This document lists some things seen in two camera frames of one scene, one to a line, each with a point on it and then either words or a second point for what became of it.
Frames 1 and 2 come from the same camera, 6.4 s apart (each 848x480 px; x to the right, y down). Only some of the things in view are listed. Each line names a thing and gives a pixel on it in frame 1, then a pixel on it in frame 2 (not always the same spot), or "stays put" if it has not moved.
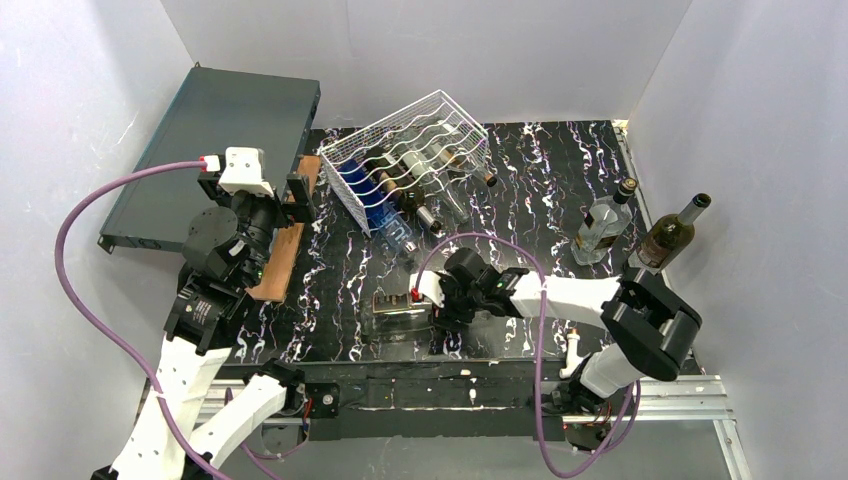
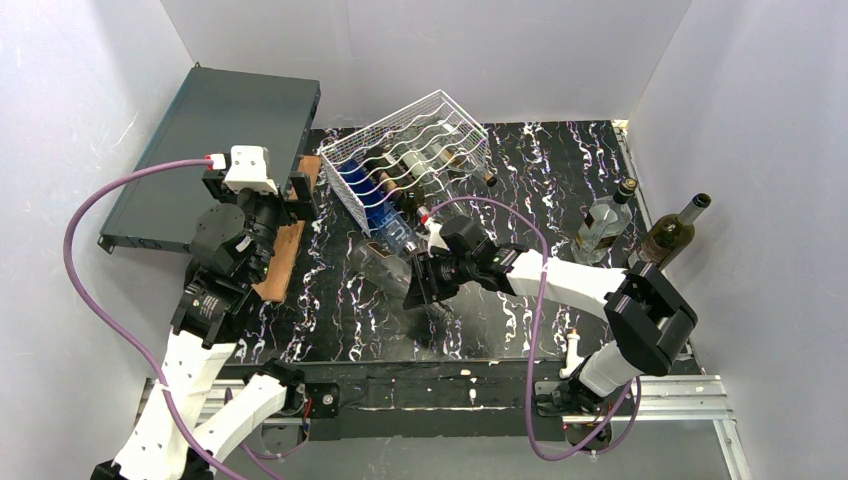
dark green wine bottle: [408, 196] stays put
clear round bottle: [390, 318] → [382, 269]
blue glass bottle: [380, 216] stays put
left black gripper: [295, 198] stays put
